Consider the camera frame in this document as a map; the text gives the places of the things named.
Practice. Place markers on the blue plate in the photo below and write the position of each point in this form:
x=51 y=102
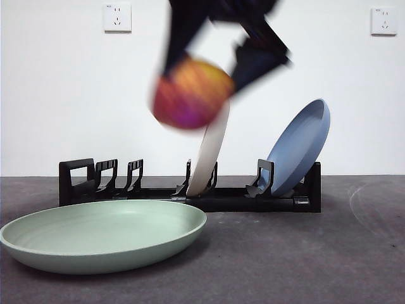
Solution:
x=297 y=152

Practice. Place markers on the cream plate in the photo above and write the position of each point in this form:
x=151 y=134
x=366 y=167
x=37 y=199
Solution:
x=209 y=158

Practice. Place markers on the red yellow apple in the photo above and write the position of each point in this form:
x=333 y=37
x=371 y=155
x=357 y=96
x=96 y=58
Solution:
x=193 y=95

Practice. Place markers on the white wall socket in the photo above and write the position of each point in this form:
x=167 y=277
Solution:
x=117 y=17
x=383 y=21

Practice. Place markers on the black plate rack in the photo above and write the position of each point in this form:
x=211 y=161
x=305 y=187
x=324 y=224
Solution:
x=240 y=202

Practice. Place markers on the green plate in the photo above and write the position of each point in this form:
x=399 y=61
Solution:
x=104 y=234

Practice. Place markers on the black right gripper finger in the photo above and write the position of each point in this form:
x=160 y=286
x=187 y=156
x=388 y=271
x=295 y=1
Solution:
x=256 y=60
x=178 y=35

